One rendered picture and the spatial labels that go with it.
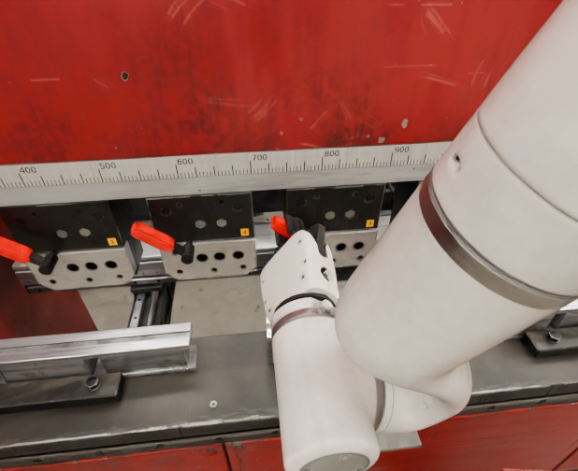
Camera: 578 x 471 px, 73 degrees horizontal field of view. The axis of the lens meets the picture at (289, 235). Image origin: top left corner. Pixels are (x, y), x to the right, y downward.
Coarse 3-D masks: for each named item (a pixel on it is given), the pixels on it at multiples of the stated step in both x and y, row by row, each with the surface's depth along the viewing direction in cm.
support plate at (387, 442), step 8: (416, 432) 63; (384, 440) 62; (392, 440) 62; (400, 440) 62; (408, 440) 62; (416, 440) 62; (384, 448) 62; (392, 448) 62; (400, 448) 62; (408, 448) 62
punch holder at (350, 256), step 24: (288, 192) 57; (312, 192) 57; (336, 192) 58; (360, 192) 58; (312, 216) 60; (336, 216) 61; (360, 216) 61; (336, 240) 64; (360, 240) 64; (336, 264) 67
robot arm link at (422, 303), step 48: (432, 192) 18; (384, 240) 22; (432, 240) 18; (384, 288) 21; (432, 288) 18; (480, 288) 17; (528, 288) 16; (384, 336) 22; (432, 336) 20; (480, 336) 19; (384, 384) 37; (432, 384) 25; (384, 432) 38
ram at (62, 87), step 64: (0, 0) 39; (64, 0) 39; (128, 0) 40; (192, 0) 41; (256, 0) 41; (320, 0) 42; (384, 0) 43; (448, 0) 43; (512, 0) 44; (0, 64) 42; (64, 64) 43; (128, 64) 44; (192, 64) 45; (256, 64) 45; (320, 64) 46; (384, 64) 47; (448, 64) 48; (0, 128) 47; (64, 128) 48; (128, 128) 48; (192, 128) 49; (256, 128) 50; (320, 128) 51; (384, 128) 52; (448, 128) 53; (0, 192) 52; (64, 192) 53; (128, 192) 54; (192, 192) 55
